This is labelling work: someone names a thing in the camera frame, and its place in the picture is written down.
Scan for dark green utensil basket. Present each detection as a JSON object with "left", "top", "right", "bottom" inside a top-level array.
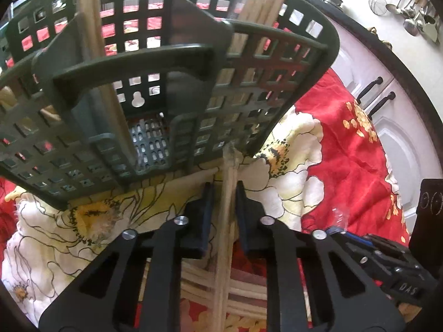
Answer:
[{"left": 0, "top": 0, "right": 341, "bottom": 211}]

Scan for pile of bamboo chopsticks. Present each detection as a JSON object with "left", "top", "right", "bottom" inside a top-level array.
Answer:
[{"left": 138, "top": 263, "right": 312, "bottom": 332}]

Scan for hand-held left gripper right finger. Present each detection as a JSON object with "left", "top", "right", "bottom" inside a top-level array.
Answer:
[{"left": 236, "top": 181, "right": 405, "bottom": 332}]

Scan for white kitchen cabinets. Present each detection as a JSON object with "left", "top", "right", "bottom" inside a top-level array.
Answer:
[{"left": 325, "top": 14, "right": 443, "bottom": 243}]

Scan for hanging steel spatula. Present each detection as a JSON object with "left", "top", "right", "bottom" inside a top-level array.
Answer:
[{"left": 420, "top": 3, "right": 442, "bottom": 44}]

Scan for red floral blanket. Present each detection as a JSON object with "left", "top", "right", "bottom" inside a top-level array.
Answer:
[{"left": 0, "top": 66, "right": 421, "bottom": 332}]

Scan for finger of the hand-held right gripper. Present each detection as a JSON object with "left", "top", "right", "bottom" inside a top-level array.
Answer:
[
  {"left": 342, "top": 244, "right": 433, "bottom": 284},
  {"left": 325, "top": 226, "right": 411, "bottom": 254}
]

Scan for black kitchen countertop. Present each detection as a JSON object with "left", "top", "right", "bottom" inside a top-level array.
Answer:
[{"left": 284, "top": 0, "right": 443, "bottom": 146}]

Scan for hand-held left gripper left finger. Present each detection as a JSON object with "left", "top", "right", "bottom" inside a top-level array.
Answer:
[{"left": 39, "top": 181, "right": 216, "bottom": 332}]

